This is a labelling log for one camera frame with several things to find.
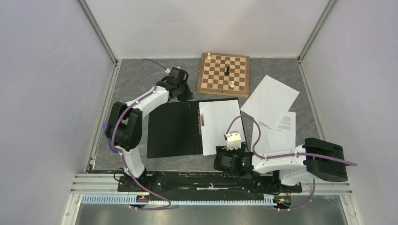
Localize wooden chessboard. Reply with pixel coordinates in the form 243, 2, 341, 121
197, 52, 250, 98

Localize white paper sheet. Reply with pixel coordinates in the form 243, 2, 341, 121
254, 112, 296, 154
199, 98, 241, 156
241, 75, 299, 129

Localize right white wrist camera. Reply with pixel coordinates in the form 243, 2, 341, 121
225, 131, 242, 150

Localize white toothed cable duct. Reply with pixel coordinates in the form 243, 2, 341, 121
81, 194, 277, 206

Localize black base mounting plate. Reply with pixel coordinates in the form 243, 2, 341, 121
114, 171, 302, 201

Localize aluminium frame rail right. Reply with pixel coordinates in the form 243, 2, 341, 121
297, 0, 337, 64

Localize teal black file folder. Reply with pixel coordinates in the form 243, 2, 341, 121
147, 99, 247, 158

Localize black chess piece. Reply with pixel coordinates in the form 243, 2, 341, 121
225, 66, 230, 76

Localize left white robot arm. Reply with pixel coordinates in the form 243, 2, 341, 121
103, 67, 193, 191

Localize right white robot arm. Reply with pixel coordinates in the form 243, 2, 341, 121
214, 138, 356, 191

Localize purple stand with phone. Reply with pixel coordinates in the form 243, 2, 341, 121
102, 122, 122, 155

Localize white paper sheet bottom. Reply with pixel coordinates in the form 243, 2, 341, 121
254, 112, 296, 154

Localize aluminium frame rail left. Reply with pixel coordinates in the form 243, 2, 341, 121
77, 0, 118, 65

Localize aluminium frame rail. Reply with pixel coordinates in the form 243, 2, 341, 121
77, 0, 118, 65
297, 0, 337, 64

